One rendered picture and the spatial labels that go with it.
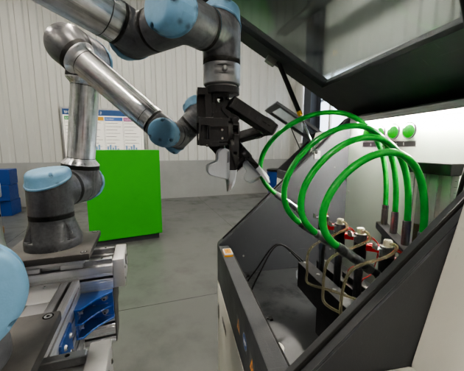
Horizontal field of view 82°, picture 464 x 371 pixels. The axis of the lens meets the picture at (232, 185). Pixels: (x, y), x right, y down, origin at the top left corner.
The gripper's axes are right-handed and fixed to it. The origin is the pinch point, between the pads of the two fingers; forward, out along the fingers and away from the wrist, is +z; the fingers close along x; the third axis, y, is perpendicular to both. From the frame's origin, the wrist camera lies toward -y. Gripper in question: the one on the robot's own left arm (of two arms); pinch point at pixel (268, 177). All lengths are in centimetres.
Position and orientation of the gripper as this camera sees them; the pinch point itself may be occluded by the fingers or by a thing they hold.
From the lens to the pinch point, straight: 78.8
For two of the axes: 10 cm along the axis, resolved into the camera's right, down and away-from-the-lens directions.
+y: -7.4, 6.6, 1.2
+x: -2.4, -0.9, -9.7
